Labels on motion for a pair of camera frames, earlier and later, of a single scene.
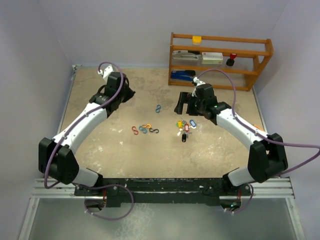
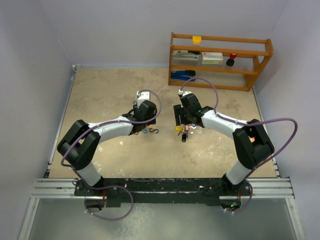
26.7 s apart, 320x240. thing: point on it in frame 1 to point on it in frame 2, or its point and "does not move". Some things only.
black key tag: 184,137 does not move
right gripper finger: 186,97 to 183,116
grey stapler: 186,56 does not move
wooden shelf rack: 217,60 does not move
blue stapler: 186,75 does not move
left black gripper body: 126,95 to 148,124
